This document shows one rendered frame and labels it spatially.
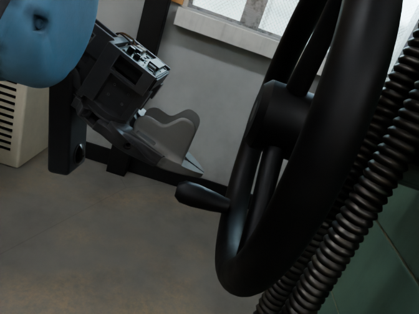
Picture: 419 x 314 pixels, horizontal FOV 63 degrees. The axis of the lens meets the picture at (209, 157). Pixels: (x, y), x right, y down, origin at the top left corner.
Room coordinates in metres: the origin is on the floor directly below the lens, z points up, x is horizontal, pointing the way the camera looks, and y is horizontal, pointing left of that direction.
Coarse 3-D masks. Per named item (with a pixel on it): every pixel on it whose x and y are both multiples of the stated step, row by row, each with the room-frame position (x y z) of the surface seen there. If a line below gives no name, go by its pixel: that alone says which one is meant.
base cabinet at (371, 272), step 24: (384, 240) 0.35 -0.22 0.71; (360, 264) 0.37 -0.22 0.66; (384, 264) 0.33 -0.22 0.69; (336, 288) 0.38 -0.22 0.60; (360, 288) 0.34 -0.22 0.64; (384, 288) 0.31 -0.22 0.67; (408, 288) 0.28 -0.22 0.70; (336, 312) 0.35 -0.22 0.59; (360, 312) 0.32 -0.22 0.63; (384, 312) 0.29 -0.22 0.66; (408, 312) 0.26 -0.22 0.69
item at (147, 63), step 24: (96, 24) 0.33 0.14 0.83; (96, 48) 0.32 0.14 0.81; (120, 48) 0.32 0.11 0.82; (144, 48) 0.36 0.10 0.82; (72, 72) 0.32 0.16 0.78; (96, 72) 0.31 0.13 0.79; (120, 72) 0.33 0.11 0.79; (144, 72) 0.31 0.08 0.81; (168, 72) 0.37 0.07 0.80; (96, 96) 0.31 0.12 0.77; (120, 96) 0.32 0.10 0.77; (144, 96) 0.32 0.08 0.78; (120, 120) 0.32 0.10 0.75
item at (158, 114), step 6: (150, 108) 0.36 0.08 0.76; (156, 108) 0.36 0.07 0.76; (144, 114) 0.36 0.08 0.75; (150, 114) 0.36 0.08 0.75; (156, 114) 0.36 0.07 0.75; (162, 114) 0.36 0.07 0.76; (180, 114) 0.36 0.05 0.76; (186, 114) 0.36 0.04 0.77; (192, 114) 0.36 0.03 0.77; (162, 120) 0.36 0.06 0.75; (168, 120) 0.36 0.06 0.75; (174, 120) 0.36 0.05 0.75; (192, 120) 0.36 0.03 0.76; (198, 120) 0.36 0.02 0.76; (186, 156) 0.35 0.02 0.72; (192, 156) 0.36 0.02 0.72; (192, 162) 0.35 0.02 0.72
